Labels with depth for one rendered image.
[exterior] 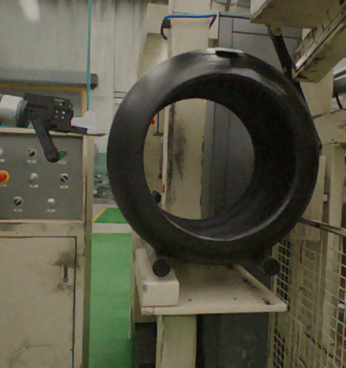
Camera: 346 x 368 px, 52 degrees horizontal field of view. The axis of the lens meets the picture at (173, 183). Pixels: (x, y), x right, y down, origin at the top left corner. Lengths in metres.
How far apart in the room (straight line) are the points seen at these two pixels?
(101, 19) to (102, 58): 1.03
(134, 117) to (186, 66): 0.17
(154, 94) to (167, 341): 0.87
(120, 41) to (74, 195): 9.05
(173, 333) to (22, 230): 0.71
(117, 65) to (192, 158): 9.10
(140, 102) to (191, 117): 0.42
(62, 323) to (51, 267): 0.24
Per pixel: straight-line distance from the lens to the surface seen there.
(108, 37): 10.50
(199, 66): 0.89
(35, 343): 1.68
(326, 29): 1.15
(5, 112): 0.96
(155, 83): 0.86
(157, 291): 0.90
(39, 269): 1.57
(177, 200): 1.23
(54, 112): 0.95
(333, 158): 1.37
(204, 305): 0.94
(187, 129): 1.24
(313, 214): 1.33
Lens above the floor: 1.15
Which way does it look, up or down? 3 degrees down
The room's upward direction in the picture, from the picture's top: 2 degrees clockwise
